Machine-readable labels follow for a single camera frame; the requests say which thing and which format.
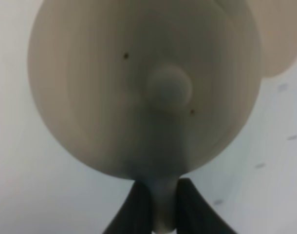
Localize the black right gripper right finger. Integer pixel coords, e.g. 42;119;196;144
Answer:
175;178;236;234

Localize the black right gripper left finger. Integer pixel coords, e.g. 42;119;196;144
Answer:
103;181;155;234

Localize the beige ceramic teapot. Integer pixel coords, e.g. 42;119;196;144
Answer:
28;0;262;234

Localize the beige teapot saucer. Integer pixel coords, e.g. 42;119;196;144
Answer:
248;0;297;77

